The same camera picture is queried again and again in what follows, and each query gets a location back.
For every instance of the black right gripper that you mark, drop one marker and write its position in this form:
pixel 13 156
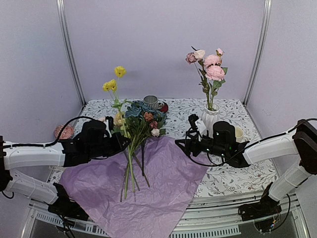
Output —
pixel 189 143

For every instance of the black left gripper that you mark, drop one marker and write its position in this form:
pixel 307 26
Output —
pixel 119 146

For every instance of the pink paper flower bouquet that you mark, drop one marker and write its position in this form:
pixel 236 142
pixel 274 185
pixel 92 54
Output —
pixel 138 122

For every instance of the white ribbed vase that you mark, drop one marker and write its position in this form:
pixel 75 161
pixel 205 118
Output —
pixel 209 118

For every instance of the purple wrapping paper sheet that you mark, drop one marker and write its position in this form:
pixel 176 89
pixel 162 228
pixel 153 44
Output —
pixel 138 215

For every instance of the yellow flower stem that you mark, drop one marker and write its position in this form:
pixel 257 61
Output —
pixel 119 99

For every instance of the pink peony flower stem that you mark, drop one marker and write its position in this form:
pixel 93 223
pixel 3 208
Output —
pixel 213 76

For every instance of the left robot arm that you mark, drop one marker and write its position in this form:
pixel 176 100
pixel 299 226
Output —
pixel 15 158

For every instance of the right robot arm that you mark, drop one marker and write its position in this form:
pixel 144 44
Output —
pixel 299 142

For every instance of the floral tablecloth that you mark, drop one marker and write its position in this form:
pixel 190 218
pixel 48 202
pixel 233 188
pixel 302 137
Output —
pixel 235 173

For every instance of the red patterned saucer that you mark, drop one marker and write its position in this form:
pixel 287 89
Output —
pixel 162 107

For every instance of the pink patterned bowl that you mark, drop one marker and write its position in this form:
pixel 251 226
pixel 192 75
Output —
pixel 67 133

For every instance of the cream ceramic mug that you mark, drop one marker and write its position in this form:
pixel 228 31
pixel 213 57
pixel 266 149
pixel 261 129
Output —
pixel 240 136

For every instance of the striped ceramic cup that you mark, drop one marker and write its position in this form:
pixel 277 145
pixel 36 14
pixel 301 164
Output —
pixel 152 102

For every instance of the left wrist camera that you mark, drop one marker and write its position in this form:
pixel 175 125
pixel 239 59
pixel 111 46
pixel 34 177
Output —
pixel 109 125

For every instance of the aluminium front rail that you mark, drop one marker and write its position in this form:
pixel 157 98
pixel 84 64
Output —
pixel 205 217

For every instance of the left metal frame post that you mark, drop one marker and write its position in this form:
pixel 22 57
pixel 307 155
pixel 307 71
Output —
pixel 69 52

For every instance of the metal frame post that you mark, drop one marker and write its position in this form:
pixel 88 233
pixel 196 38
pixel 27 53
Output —
pixel 259 51
pixel 69 52

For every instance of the right metal frame post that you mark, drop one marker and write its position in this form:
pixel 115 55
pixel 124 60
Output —
pixel 259 51

